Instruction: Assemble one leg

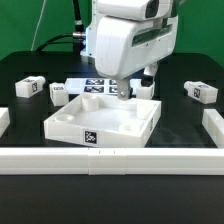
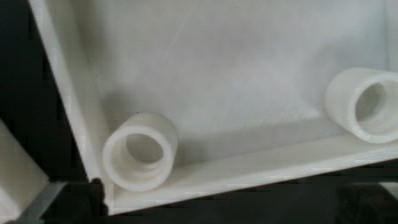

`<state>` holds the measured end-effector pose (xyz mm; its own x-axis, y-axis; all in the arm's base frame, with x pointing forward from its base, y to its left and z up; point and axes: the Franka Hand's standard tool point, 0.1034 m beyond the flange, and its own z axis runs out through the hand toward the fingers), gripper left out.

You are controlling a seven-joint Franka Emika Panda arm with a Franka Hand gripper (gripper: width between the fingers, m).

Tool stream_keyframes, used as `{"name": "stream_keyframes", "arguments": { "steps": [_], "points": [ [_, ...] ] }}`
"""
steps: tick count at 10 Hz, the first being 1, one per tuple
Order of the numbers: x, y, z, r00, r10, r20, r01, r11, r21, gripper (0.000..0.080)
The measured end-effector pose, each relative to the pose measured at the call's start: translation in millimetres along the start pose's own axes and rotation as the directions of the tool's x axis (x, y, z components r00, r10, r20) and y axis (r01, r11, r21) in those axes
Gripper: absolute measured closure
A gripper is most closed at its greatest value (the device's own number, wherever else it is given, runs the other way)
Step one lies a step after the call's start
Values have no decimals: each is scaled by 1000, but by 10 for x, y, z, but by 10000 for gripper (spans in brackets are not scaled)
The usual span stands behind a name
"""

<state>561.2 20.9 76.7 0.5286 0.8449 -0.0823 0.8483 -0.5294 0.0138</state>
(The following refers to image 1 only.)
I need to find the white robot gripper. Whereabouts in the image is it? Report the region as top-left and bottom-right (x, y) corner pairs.
(95, 0), (178, 100)

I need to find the white square table top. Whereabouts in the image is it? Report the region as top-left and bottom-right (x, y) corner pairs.
(44, 93), (161, 148)

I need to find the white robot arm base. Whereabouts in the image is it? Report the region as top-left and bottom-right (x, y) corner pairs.
(80, 0), (101, 63)

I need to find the white right fence piece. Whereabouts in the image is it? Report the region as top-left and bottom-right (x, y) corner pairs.
(202, 109), (224, 149)

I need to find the white fence piece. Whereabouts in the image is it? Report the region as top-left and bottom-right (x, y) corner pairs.
(202, 109), (224, 149)
(0, 107), (10, 137)

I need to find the white left fence piece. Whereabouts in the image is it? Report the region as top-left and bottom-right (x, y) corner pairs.
(0, 107), (10, 137)

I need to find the white apriltag base plate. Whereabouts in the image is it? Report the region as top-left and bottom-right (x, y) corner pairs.
(65, 78), (141, 95)

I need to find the black cable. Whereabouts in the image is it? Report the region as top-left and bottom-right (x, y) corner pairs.
(35, 0), (88, 53)

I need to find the white front fence wall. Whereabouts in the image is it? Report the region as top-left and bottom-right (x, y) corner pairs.
(0, 148), (224, 175)

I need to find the white thin cable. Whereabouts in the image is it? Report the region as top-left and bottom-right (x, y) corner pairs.
(30, 0), (48, 52)

